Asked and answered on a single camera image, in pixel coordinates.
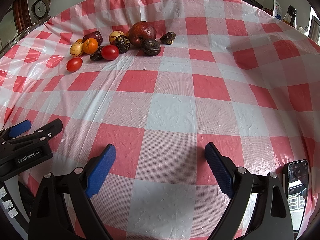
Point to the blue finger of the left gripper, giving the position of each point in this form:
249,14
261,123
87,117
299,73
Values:
19,129
48,131

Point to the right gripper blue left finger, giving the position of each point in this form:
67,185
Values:
98,168

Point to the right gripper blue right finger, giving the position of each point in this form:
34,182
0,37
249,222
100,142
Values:
222,169

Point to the red tomato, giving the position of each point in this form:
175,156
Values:
110,52
74,64

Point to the large dark red apple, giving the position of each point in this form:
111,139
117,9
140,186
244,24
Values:
141,31

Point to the smartphone on gripper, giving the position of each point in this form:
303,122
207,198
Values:
296,185

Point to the red white checkered tablecloth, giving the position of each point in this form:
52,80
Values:
233,76

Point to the dark red wrinkled fruit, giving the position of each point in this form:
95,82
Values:
95,35

